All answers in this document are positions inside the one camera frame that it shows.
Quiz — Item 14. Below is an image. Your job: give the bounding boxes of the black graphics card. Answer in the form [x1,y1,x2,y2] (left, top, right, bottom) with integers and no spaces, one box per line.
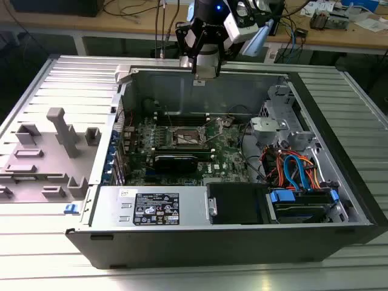
[153,154,198,174]

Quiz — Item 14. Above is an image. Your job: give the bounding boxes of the orange data wire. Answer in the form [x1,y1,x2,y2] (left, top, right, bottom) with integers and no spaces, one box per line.
[298,153,323,190]

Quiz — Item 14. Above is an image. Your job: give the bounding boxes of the grey plastic parts rack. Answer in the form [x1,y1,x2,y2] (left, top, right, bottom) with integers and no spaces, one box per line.
[0,107,102,204]

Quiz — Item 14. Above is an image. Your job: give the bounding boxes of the metal socket cover frame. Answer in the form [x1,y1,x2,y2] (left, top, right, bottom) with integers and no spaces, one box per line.
[200,116,227,144]

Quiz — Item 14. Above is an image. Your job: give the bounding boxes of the printed leaflet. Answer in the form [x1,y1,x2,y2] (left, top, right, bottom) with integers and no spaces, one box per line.
[301,1,336,16]

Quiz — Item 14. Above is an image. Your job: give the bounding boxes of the red orange power wire bundle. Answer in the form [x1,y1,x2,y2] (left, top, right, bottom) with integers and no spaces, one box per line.
[260,145,287,186]

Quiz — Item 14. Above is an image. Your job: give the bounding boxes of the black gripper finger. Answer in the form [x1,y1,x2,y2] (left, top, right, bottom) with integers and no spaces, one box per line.
[212,28,228,76]
[175,21,204,75]

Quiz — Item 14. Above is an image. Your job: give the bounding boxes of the square silver CPU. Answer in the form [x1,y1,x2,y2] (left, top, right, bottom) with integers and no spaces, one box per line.
[193,65,221,81]

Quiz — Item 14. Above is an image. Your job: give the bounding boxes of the CPU socket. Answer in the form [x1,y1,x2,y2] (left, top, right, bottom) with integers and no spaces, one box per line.
[172,125,204,148]

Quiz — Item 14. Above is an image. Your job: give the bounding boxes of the thin metal locking lever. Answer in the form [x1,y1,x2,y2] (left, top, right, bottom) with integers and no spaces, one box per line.
[165,105,175,130]
[205,125,226,144]

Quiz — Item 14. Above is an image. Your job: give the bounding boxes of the green RAM stick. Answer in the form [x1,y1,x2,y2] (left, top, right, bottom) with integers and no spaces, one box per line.
[151,144,212,154]

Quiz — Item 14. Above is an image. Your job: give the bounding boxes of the large black box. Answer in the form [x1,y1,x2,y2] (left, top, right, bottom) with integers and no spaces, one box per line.
[10,0,105,18]

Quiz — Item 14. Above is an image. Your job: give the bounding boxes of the blue flat box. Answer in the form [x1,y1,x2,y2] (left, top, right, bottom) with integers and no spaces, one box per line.
[341,0,380,10]

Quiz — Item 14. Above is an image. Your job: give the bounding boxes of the copper coil heatsink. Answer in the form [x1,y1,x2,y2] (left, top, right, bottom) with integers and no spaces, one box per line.
[309,8,327,30]

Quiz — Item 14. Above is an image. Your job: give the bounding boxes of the silver metal drive cage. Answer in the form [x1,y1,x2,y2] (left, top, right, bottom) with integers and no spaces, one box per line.
[250,84,315,152]

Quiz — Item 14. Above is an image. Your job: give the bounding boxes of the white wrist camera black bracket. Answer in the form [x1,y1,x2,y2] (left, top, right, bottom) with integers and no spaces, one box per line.
[223,13,259,44]

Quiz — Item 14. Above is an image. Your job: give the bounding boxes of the blue data wire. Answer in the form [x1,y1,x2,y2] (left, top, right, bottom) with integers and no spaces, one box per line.
[283,153,313,192]

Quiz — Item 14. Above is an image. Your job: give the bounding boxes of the white paper sheet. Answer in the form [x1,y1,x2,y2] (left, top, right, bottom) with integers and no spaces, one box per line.
[354,17,388,33]

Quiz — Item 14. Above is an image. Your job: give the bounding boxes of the black and silver PC case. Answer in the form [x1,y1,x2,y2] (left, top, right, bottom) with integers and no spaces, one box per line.
[65,62,388,270]

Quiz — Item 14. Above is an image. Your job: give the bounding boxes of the blue disk carrier with disk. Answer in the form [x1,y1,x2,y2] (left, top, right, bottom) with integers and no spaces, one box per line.
[266,188,340,224]

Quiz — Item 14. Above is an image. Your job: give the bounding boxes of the black computer tower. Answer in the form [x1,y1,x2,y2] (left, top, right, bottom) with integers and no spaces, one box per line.
[271,0,286,37]

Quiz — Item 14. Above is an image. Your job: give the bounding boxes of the grey electronic device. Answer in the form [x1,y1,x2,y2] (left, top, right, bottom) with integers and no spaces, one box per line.
[326,8,354,31]

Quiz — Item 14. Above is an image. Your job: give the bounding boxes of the black RAM slot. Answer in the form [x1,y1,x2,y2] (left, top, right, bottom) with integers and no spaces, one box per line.
[154,110,210,118]
[154,116,210,125]

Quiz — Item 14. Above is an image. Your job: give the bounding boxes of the silver power supply unit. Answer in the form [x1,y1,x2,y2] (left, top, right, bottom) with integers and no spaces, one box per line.
[89,185,218,227]

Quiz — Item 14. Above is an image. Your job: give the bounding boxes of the long wooden desk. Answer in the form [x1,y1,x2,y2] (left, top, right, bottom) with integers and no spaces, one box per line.
[0,0,388,51]

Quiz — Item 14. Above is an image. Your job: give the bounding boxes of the green motherboard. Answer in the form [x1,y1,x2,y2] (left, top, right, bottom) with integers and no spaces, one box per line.
[121,113,258,186]

